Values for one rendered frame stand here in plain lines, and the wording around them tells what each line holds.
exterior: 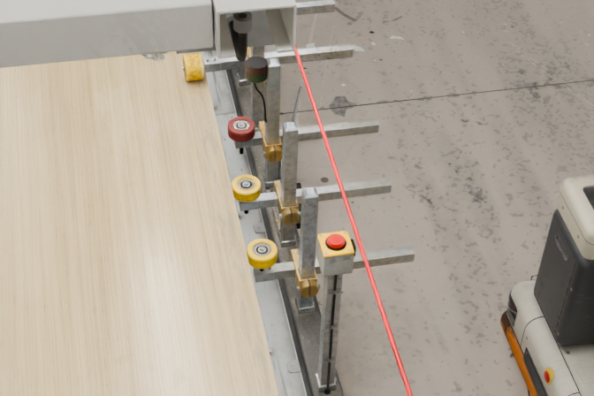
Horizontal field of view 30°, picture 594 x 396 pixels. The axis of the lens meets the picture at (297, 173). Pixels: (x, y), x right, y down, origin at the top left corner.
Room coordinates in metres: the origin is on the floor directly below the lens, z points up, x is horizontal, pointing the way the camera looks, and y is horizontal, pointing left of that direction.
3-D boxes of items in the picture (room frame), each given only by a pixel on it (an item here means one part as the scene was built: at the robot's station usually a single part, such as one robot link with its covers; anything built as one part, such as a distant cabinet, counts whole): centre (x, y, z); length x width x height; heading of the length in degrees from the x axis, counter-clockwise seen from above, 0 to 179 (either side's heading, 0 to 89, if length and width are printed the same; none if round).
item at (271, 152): (2.47, 0.08, 0.85); 0.14 x 0.06 x 0.05; 13
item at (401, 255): (2.02, -0.11, 0.81); 0.43 x 0.03 x 0.04; 103
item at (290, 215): (2.22, 0.03, 0.84); 0.14 x 0.06 x 0.05; 13
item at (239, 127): (2.47, 0.17, 0.85); 0.08 x 0.08 x 0.11
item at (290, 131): (2.20, 0.02, 0.90); 0.04 x 0.04 x 0.48; 13
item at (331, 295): (1.70, -0.09, 0.93); 0.05 x 0.05 x 0.45; 13
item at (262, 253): (1.97, 0.08, 0.85); 0.08 x 0.08 x 0.11
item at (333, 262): (1.70, -0.09, 1.18); 0.07 x 0.07 x 0.08; 13
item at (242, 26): (0.90, 0.06, 2.37); 0.11 x 0.02 x 0.08; 11
